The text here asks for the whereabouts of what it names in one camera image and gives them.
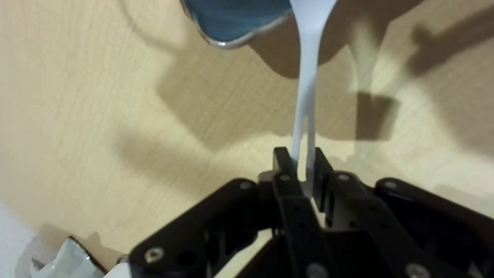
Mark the clear plastic bag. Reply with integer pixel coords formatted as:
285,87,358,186
28,232,128,278

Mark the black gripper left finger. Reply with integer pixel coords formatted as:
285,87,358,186
128,144,330,278

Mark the blue bowl with brown cereal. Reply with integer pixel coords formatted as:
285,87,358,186
179,0,295,50

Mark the white plastic spoon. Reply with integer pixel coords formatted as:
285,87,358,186
287,0,338,198

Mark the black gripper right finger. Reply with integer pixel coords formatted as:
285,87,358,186
313,146,494,278

